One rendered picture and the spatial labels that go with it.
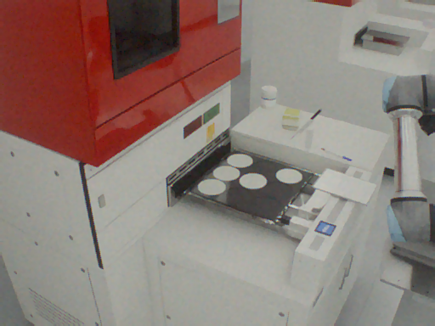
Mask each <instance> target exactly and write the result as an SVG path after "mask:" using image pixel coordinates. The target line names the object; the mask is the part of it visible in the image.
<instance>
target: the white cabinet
mask: <svg viewBox="0 0 435 326"><path fill-rule="evenodd" d="M384 168H385V165H384V167H383V168H382V170H381V173H380V175H379V177H378V179H377V180H376V184H379V185H378V187H377V190H376V191H375V192H374V194H373V198H372V199H371V201H370V202H369V204H368V206H366V205H365V206H364V208H363V210H362V211H361V213H360V215H359V218H358V219H357V222H356V224H355V225H354V227H353V229H352V231H351V233H350V234H349V236H348V238H347V241H346V243H345V244H344V246H343V247H342V249H341V252H340V254H339V256H338V257H337V259H336V260H335V262H334V264H333V266H332V267H331V269H330V272H329V273H328V275H327V277H326V279H325V281H324V282H323V284H322V285H321V287H320V288H319V291H318V294H317V295H316V296H315V298H314V300H313V302H312V304H311V305H310V307H307V306H303V305H302V304H300V303H296V302H295V301H290V300H288V299H286V298H285V297H280V296H278V295H276V294H272V293H271V292H268V291H267V290H265V289H260V288H258V287H256V286H255V285H251V284H248V283H247V282H244V281H240V280H239V279H237V278H234V277H231V276H229V275H227V274H224V273H221V272H219V271H218V270H216V269H211V268H209V267H207V266H205V265H203V264H200V263H199V262H197V261H192V260H190V259H188V258H186V257H184V256H181V255H179V254H178V253H175V252H173V251H170V250H167V249H165V248H162V247H160V246H159V245H158V244H154V243H152V242H149V240H147V239H143V244H144V256H145V260H146V265H147V273H148V280H149V287H150V299H151V307H152V312H153V315H154V321H155V326H333V325H334V323H335V321H336V320H337V318H338V315H339V314H340V312H341V310H342V308H343V306H344V304H345V301H346V299H347V296H348V294H349V293H350V291H351V289H352V287H353V285H354V283H355V281H356V279H357V277H358V274H359V269H360V265H361V261H362V258H363V254H364V248H365V244H366V240H367V237H368V234H369V231H370V225H371V222H372V218H373V215H374V212H375V208H376V200H377V196H378V193H379V190H380V186H381V179H382V175H383V171H384Z"/></svg>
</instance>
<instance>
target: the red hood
mask: <svg viewBox="0 0 435 326"><path fill-rule="evenodd" d="M241 11H242V0H0V129H1V130H3V131H5V132H9V133H12V134H14V135H15V136H17V137H21V138H24V139H25V140H27V141H30V142H33V143H36V144H38V145H41V146H43V147H46V148H49V149H51V150H53V151H55V152H57V153H61V154H63V155H66V156H69V157H71V158H72V159H75V160H79V161H82V162H85V163H86V164H89V165H90V166H94V167H96V168H98V167H100V166H102V165H103V164H104V163H105V162H106V161H108V160H109V159H110V158H113V157H115V156H116V155H117V154H119V153H121V152H122V151H123V150H124V149H125V148H127V147H128V146H130V145H133V143H135V142H137V141H138V140H139V139H141V138H142V137H143V136H145V135H146V134H148V133H149V132H151V131H153V130H155V129H156V128H157V127H159V126H161V125H162V124H164V123H165V122H166V121H168V120H169V119H171V118H173V117H174V116H175V115H178V114H179V113H180V112H182V111H183V110H185V109H187V108H188V107H190V106H191V105H192V104H193V103H196V102H198V101H199V100H201V99H202V98H204V97H205V96H206V95H207V94H209V93H212V92H214V91H215V90H217V89H218V88H219V87H221V86H222V85H223V84H226V83H228V82H230V80H232V79H233V78H235V77H236V76H239V75H240V56H241V32H242V18H241Z"/></svg>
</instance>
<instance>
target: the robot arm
mask: <svg viewBox="0 0 435 326"><path fill-rule="evenodd" d="M383 83H384V85H383V89H382V111H383V112H386V113H387V118H388V119H390V121H392V122H393V162H394V182H395V194H394V196H393V197H392V198H391V199H390V203H391V204H390V205H386V211H387V224H388V231H389V235H390V237H391V238H390V239H391V240H392V241H400V242H405V243H406V242H410V241H418V242H429V241H432V243H433V244H434V245H435V203H431V204H428V203H427V197H426V196H425V195H424V194H423V193H422V187H421V159H420V145H419V130H418V124H419V125H420V127H421V130H422V131H423V132H424V133H426V135H427V136H429V135H430V134H433V133H434V132H435V74H426V75H423V74H422V75H416V76H395V77H390V78H387V79H386V80H385V81H384V82H383ZM422 125H423V126H422Z"/></svg>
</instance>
